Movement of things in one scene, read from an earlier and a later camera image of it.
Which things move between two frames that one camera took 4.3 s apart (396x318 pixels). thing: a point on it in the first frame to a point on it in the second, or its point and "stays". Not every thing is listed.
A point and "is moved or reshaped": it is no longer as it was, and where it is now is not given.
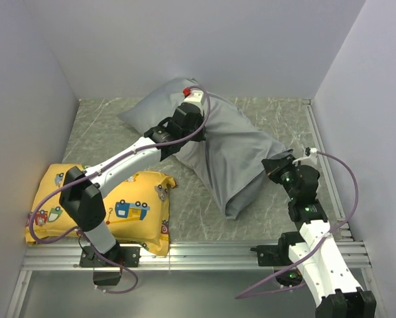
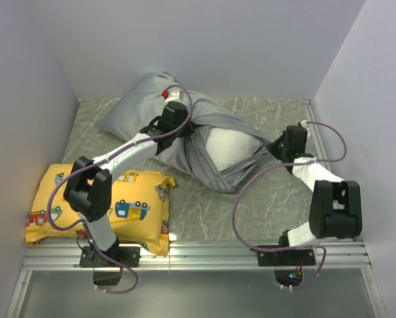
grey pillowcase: x=232 y=156 is moved or reshaped
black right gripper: x=274 y=167 to x=273 y=148
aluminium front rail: x=46 y=257 stays
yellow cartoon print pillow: x=136 y=212 stays
